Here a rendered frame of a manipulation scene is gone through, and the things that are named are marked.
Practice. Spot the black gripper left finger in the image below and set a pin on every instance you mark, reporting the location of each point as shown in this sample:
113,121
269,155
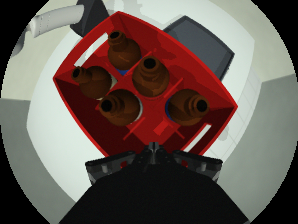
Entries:
104,166

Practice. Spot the red crate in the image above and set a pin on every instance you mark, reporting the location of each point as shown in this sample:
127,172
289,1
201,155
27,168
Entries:
183,66

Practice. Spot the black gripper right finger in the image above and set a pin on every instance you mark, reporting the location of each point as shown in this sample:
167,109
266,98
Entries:
171,162

